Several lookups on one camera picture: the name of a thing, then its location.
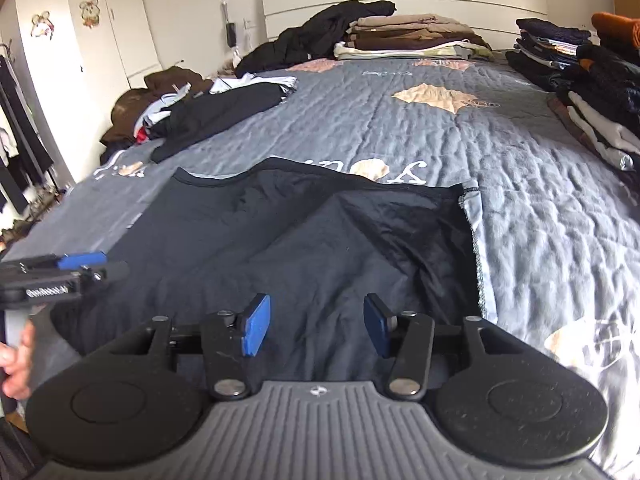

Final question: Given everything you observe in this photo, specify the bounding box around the cartoon mouse wall sticker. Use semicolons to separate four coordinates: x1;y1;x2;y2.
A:
31;10;55;40
80;0;103;28

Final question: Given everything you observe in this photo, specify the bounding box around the grey quilted bedspread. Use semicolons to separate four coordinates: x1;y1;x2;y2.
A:
0;55;640;466

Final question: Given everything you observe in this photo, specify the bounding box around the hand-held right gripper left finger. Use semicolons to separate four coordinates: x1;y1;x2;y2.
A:
124;294;273;401

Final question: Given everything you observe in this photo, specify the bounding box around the row of hanging clothes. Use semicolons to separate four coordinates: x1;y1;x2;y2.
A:
0;45;56;216

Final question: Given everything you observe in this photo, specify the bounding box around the stack of folded brown clothes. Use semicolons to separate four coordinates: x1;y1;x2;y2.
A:
334;13;493;61

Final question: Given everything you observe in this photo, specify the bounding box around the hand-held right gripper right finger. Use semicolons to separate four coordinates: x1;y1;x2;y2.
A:
362;294;508;401

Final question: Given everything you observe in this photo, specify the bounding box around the brown coat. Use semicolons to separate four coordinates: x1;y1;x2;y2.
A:
100;66;213;151

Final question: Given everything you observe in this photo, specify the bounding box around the black and grey shirt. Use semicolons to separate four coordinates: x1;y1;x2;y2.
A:
50;157;498;396

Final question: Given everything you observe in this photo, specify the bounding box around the white wardrobe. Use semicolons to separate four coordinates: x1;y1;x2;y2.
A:
0;0;163;196

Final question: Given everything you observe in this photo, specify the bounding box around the black garment with white trim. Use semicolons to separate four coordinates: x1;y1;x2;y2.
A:
150;82;283;163

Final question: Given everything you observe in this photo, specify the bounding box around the row of shoes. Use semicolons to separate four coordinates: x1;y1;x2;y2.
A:
0;180;71;251

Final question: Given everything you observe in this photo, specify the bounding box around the light blue garment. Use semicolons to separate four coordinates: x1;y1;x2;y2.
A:
135;75;298;131

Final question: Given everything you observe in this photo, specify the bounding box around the stack of dark folded clothes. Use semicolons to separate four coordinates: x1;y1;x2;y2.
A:
507;10;640;186

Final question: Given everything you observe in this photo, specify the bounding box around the person's left hand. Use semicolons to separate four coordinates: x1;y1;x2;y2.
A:
0;321;36;401

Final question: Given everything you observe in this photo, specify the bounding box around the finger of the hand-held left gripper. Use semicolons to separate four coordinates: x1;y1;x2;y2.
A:
56;251;108;271
82;261;132;285

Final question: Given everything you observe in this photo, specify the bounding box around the orange knitted scarf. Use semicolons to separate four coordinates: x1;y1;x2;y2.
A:
591;11;640;51

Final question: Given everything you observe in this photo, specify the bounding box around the black jacket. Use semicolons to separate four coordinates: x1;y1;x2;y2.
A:
235;1;398;78

